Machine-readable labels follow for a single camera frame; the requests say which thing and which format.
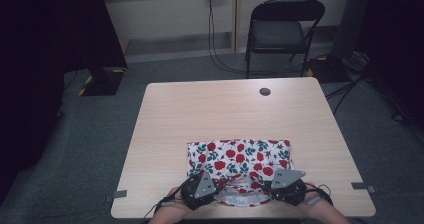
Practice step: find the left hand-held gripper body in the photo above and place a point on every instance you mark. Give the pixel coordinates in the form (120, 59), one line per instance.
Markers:
(200, 192)

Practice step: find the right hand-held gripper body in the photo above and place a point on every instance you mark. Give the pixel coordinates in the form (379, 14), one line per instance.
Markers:
(286, 189)

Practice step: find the white shirt with red flowers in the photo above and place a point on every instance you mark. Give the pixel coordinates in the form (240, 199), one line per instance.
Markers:
(240, 159)

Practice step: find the person's left hand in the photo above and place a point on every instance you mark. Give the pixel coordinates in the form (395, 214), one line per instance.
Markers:
(176, 202)

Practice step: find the person's right hand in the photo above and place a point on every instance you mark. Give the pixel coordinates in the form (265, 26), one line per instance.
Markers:
(315, 199)

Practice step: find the grey tape strip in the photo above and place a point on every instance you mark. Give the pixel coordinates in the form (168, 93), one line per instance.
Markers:
(120, 194)
(361, 186)

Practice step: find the black stand base yellow stripes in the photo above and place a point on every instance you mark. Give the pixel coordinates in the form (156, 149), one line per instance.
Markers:
(328, 70)
(103, 82)

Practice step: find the black folding chair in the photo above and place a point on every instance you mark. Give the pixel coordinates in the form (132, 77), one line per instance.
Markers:
(278, 34)

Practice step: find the dark curtain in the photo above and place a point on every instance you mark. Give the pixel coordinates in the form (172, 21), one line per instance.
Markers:
(396, 44)
(40, 67)

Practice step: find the grey curtain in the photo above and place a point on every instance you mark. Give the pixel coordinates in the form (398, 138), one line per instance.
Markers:
(350, 17)

